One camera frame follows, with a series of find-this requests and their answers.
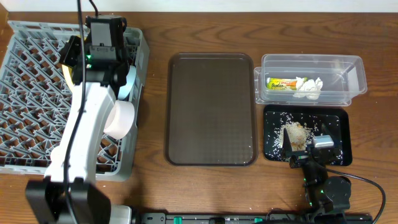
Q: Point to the yellow round plate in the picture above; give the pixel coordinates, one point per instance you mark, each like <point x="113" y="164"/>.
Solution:
<point x="67" y="71"/>

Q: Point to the black food waste tray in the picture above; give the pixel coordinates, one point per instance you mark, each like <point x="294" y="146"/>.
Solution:
<point x="336" y="120"/>

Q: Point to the white tissue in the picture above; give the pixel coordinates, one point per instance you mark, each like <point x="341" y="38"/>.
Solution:
<point x="308" y="88"/>

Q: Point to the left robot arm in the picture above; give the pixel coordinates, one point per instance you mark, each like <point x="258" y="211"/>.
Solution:
<point x="67" y="193"/>

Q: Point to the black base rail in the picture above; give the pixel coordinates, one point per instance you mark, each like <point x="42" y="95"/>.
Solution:
<point x="217" y="218"/>

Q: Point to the green snack wrapper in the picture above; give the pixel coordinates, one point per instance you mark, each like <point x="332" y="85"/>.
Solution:
<point x="281" y="84"/>

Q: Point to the dark brown serving tray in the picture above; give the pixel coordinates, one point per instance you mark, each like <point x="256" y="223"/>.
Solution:
<point x="211" y="113"/>

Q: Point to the grey dishwasher rack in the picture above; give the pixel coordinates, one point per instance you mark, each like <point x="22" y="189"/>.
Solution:
<point x="35" y="101"/>

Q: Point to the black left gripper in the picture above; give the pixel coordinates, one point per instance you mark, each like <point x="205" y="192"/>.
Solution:
<point x="101" y="51"/>

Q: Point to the light blue bowl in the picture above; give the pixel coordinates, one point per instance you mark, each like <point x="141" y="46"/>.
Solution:
<point x="125" y="90"/>

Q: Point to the clear plastic bin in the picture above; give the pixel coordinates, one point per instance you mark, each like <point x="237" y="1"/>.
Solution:
<point x="343" y="78"/>

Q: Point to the rice pile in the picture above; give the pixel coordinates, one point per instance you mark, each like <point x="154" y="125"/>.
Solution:
<point x="300" y="129"/>

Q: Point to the white cup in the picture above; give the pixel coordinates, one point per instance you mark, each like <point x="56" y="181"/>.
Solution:
<point x="57" y="156"/>

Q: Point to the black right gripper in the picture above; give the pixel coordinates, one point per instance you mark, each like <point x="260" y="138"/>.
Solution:
<point x="303" y="157"/>

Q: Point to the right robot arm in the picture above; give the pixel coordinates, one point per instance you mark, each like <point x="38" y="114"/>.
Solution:
<point x="327" y="196"/>

